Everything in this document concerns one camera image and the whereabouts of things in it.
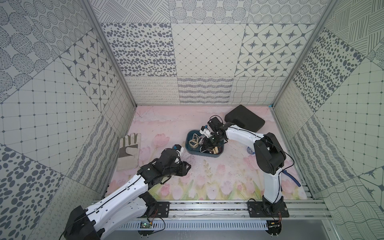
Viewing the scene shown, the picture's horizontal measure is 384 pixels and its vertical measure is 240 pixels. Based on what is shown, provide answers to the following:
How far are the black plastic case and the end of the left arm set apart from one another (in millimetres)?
569

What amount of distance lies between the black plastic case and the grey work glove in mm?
661

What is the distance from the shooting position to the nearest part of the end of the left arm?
549 millimetres

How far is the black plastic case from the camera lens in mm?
1059

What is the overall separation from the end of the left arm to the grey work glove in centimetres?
37

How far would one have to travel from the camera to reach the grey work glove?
0.92 metres
